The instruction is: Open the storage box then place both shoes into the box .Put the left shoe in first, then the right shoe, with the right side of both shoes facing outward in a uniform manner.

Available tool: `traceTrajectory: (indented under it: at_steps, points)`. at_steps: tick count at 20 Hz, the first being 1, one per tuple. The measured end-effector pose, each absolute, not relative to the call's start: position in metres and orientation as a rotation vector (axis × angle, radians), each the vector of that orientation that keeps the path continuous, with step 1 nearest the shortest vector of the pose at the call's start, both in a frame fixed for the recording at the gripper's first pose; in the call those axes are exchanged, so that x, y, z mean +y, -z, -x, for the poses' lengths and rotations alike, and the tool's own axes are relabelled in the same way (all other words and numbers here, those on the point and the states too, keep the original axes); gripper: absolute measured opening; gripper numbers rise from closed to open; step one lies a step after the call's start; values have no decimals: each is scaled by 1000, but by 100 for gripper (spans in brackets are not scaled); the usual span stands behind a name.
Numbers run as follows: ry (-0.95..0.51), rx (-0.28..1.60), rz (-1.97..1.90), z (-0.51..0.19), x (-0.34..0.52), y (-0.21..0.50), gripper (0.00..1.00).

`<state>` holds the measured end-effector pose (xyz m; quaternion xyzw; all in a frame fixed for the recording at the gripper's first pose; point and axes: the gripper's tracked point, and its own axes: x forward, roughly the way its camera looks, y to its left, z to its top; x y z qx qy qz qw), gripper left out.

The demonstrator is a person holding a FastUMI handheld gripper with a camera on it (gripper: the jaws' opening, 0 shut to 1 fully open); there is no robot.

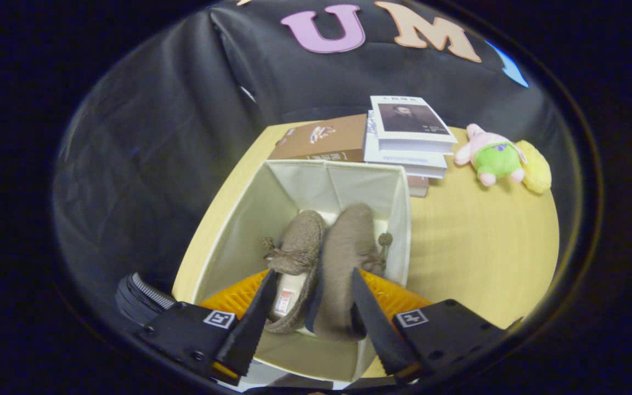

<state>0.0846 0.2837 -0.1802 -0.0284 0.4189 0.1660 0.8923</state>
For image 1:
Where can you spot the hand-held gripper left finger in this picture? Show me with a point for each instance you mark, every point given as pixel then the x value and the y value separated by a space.
pixel 250 329

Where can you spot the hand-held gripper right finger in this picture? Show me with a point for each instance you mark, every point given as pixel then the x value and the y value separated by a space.
pixel 382 329

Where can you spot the brown shoe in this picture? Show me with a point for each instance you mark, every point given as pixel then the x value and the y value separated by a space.
pixel 305 236
pixel 343 258

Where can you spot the grey fabric storage box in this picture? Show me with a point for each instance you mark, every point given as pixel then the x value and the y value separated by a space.
pixel 239 230

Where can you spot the brown spine book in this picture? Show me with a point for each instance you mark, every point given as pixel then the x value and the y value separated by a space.
pixel 419 186

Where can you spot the plain white book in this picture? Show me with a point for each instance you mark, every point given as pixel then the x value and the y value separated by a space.
pixel 404 159

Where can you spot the brown cover book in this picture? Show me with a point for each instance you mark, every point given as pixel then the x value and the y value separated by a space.
pixel 338 137

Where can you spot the pink green plush toy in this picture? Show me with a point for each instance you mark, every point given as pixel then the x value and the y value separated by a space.
pixel 494 159

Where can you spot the black backdrop cloth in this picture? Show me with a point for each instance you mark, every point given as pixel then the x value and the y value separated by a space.
pixel 157 137

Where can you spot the yellow plush toy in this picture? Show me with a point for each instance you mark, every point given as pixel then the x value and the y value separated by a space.
pixel 538 167

